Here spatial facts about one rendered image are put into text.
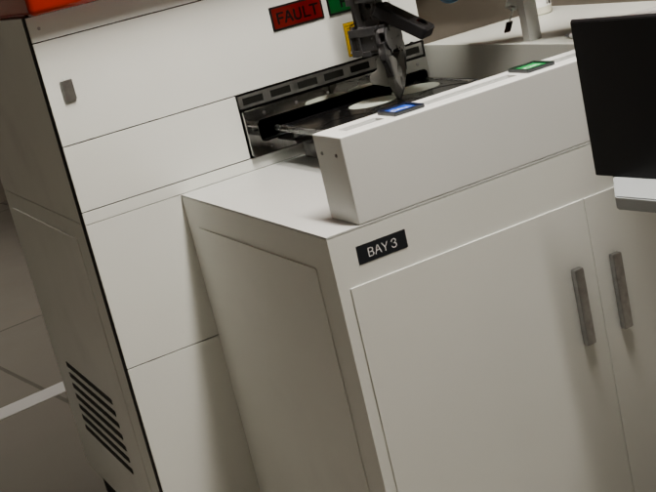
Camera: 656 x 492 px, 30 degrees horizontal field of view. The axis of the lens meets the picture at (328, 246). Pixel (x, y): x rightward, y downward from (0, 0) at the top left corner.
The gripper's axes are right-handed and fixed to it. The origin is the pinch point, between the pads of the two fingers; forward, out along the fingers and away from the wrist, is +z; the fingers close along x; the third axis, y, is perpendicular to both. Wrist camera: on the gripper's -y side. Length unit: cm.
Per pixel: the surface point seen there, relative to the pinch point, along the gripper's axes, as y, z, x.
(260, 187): 19.2, 9.3, 28.2
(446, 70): -1.7, 0.4, -19.2
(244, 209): 14.2, 9.3, 42.1
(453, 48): -5.2, -4.4, -16.8
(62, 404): 160, 91, -44
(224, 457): 42, 65, 32
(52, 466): 132, 91, -6
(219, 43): 29.8, -17.0, 14.2
